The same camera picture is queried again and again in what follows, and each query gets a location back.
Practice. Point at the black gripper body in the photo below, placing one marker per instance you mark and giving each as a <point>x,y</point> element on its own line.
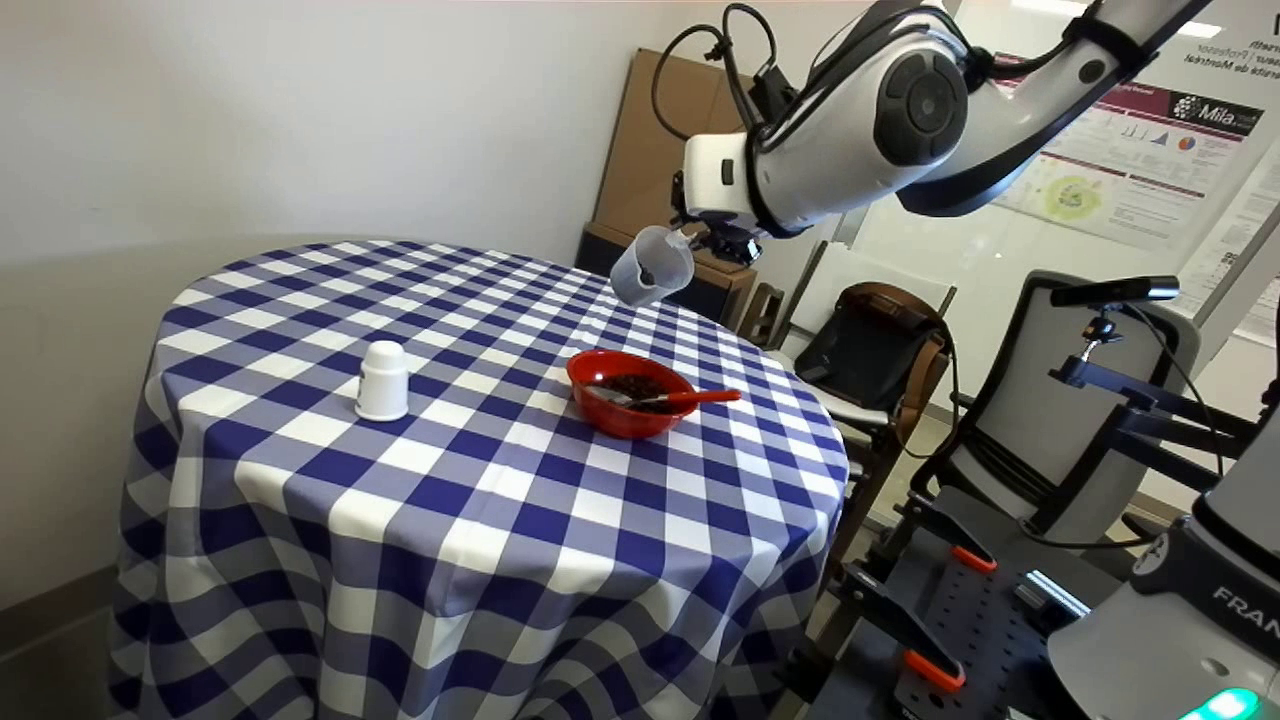
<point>729,239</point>

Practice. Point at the clear plastic measuring jar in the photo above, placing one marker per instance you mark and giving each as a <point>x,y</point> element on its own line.
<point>644,266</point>

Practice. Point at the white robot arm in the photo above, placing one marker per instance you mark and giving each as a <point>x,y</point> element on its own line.
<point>855,144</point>

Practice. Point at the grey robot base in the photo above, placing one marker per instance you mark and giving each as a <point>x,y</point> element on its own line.
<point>1173,640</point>

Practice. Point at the dark food in bowl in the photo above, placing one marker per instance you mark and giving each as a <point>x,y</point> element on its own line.
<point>640,390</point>

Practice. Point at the red bowl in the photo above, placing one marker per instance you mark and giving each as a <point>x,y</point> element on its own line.
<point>623,418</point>

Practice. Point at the black low cabinet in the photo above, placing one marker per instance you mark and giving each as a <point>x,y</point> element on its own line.
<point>626,266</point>

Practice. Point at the flat brown cardboard sheet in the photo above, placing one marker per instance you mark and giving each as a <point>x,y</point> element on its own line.
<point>640,173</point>

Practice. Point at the red spoon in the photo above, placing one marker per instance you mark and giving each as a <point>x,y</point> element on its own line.
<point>707,397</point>

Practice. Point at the chair with black bag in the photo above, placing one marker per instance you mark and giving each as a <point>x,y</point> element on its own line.
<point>864,355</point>

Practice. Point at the small white cup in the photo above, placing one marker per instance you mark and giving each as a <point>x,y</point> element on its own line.
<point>380,385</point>

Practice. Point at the grey office chair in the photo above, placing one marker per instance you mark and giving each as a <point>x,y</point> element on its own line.
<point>1054,413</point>

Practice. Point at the blue white checkered tablecloth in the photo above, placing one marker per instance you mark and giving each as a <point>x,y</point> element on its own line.
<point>441,534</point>

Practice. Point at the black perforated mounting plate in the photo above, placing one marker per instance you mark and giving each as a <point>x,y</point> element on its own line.
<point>987,620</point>

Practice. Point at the white paper poster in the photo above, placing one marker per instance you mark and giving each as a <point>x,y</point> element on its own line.
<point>1243,54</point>

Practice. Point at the wall poster with red header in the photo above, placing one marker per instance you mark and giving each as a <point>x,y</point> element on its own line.
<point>1145,160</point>

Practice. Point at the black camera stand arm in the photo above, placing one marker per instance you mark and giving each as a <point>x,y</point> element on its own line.
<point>1161,427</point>

